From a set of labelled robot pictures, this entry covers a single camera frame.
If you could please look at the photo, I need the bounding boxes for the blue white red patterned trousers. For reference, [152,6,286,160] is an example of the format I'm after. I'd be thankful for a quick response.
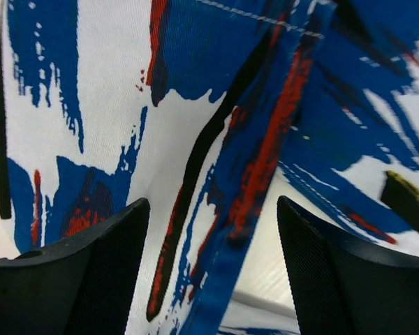
[0,1,419,334]

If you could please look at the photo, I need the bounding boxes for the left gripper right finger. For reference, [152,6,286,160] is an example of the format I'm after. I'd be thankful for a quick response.
[277,196,419,335]

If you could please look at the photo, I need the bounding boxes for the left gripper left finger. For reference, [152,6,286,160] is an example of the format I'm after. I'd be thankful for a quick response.
[0,198,150,334]

